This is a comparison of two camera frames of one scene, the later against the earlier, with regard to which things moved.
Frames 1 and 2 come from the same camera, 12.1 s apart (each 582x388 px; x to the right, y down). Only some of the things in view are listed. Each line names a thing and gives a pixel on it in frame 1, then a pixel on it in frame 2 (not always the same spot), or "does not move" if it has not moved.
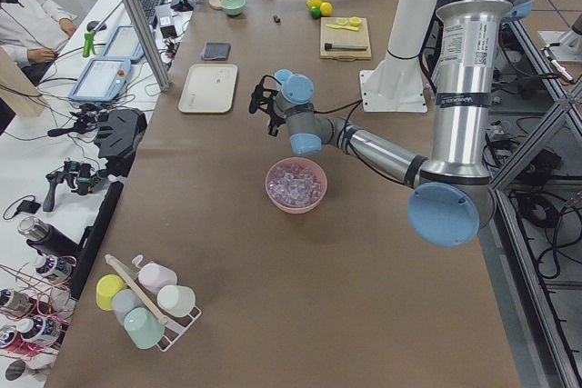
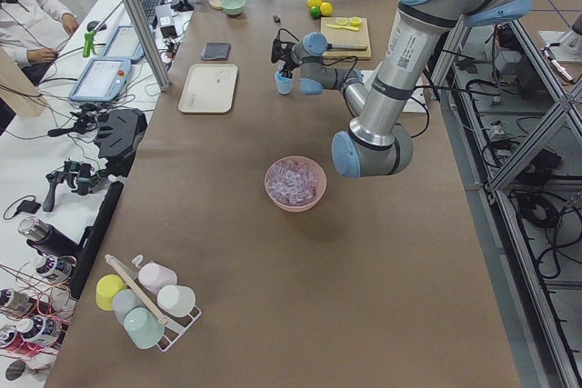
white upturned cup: (175, 301) does not move
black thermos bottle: (46, 238) does not move
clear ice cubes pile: (294, 185) does not move
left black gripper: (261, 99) → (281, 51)
